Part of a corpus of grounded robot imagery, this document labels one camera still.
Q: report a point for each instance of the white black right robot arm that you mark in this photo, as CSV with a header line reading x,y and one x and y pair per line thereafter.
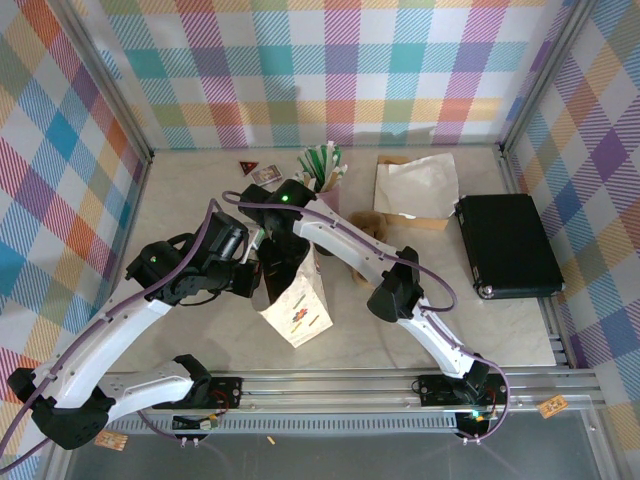
x,y
350,245

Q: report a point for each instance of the red triangle sticker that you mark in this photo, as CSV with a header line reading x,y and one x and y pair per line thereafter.
x,y
247,168

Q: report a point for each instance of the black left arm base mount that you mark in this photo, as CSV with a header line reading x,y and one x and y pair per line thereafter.
x,y
225,392

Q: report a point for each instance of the wooden stirrer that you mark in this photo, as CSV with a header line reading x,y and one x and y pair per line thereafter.
x,y
336,176

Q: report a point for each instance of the white wrapped straw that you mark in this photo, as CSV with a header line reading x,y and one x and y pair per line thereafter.
x,y
330,155

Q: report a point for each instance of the white sugar stick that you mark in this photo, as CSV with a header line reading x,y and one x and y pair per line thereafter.
x,y
301,176

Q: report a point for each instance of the flat brown cardboard tray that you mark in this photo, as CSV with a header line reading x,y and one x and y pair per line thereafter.
x,y
420,223

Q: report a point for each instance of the small printed card packet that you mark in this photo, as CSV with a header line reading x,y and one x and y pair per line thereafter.
x,y
266,175

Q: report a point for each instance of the small controller circuit board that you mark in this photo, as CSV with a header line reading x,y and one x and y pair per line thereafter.
x,y
475,420
197,423

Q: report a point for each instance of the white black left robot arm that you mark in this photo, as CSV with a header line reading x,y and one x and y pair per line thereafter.
x,y
100,350

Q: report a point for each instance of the orange printed tag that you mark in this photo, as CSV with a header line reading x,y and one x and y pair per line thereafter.
x,y
551,406
112,441

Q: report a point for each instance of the black hard case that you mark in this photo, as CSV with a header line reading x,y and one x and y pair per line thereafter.
x,y
510,240

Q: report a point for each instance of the brown cardboard cup carrier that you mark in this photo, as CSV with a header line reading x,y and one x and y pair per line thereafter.
x,y
367,222

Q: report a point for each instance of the white printed paper bag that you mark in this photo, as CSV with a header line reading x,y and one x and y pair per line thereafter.
x,y
305,320

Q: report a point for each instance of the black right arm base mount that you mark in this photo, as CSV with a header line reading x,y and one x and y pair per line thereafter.
x,y
435,390

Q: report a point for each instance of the green wrapped straw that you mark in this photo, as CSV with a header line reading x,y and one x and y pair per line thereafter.
x,y
306,162
339,155
316,160

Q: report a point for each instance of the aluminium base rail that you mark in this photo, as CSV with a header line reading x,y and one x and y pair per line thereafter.
x,y
325,395

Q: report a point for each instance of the aluminium frame post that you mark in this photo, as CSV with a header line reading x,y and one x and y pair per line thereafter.
x,y
107,75
544,75

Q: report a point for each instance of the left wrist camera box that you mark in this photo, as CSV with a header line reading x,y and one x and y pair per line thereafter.
x,y
255,240

